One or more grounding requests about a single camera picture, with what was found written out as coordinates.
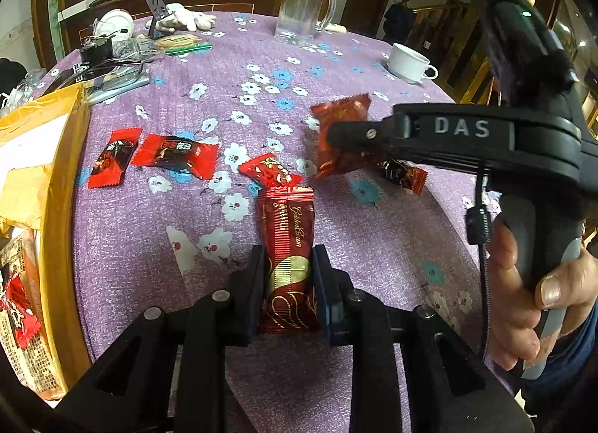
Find small dark red candy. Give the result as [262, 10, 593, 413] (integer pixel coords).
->
[379, 158, 429, 195]

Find dark red chocolate bar packet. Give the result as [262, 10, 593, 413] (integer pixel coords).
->
[256, 185, 323, 335]

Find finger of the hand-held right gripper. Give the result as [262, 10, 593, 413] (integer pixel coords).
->
[324, 116, 414, 160]

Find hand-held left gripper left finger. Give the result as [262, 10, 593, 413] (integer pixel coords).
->
[56, 245, 267, 433]

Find large clear plastic bag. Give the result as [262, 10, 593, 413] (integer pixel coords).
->
[0, 66, 47, 111]

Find black booklet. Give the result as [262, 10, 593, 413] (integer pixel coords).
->
[40, 62, 117, 93]

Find white cup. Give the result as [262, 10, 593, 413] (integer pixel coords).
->
[387, 43, 439, 85]

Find small clear plastic bags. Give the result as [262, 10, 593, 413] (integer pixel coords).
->
[112, 36, 160, 60]

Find large red snack packet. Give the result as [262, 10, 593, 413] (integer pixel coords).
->
[309, 93, 372, 180]

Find glass mug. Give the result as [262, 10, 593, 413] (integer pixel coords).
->
[273, 0, 338, 47]

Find yellow cardboard box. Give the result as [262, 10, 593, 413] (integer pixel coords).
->
[0, 83, 94, 403]

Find green biscuit packet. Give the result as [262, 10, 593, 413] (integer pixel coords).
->
[154, 35, 213, 56]

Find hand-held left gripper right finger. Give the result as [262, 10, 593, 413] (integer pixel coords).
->
[312, 244, 533, 433]

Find small black device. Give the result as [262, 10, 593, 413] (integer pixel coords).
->
[78, 36, 115, 64]

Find black leather sofa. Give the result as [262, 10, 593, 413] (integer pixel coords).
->
[0, 57, 29, 93]

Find short red black candy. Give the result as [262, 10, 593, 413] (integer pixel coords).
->
[88, 127, 143, 189]

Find red white candy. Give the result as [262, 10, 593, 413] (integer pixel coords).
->
[238, 153, 303, 188]
[0, 272, 42, 350]

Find long red black candy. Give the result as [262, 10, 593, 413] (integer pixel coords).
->
[130, 134, 219, 180]

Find eyeglasses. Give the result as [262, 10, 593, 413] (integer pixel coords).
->
[58, 57, 145, 88]

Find gold framed wooden partition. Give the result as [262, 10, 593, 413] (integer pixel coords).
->
[439, 0, 598, 135]

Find person's right hand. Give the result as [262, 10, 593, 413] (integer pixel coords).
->
[486, 216, 598, 373]

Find white glove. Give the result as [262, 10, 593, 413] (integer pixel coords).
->
[156, 2, 218, 33]

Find black cable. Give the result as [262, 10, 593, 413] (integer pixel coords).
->
[467, 170, 492, 361]

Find silver booklet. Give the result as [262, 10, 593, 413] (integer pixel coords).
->
[86, 72, 151, 105]

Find orange cracker packet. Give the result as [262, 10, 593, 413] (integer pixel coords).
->
[0, 230, 64, 401]

